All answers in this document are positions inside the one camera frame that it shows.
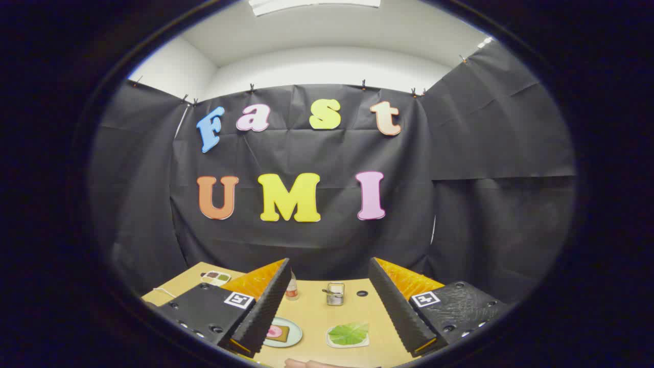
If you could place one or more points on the green lettuce leaf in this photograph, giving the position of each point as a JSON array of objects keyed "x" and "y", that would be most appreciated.
[{"x": 347, "y": 334}]

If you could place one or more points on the pale green round plate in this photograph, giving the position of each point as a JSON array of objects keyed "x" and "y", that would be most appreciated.
[{"x": 295, "y": 335}]

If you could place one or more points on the toast slice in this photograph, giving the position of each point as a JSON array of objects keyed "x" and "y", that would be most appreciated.
[{"x": 283, "y": 335}]

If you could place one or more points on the clear water bottle red cap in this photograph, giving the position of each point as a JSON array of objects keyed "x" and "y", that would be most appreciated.
[{"x": 292, "y": 291}]

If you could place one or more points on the white condiment tray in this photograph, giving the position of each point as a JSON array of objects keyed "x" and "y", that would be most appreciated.
[{"x": 217, "y": 278}]

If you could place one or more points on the pink ham slice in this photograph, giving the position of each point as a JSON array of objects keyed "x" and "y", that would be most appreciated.
[{"x": 273, "y": 331}]

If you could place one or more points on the ceiling light panel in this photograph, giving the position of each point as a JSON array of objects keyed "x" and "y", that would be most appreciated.
[{"x": 306, "y": 5}]

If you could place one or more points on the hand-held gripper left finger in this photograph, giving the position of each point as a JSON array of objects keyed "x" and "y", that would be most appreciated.
[{"x": 268, "y": 312}]

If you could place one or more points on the white square plate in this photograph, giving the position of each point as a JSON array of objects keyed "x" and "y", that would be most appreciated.
[{"x": 357, "y": 346}]

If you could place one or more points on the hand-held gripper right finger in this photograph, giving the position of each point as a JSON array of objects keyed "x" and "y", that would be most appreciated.
[{"x": 396, "y": 312}]

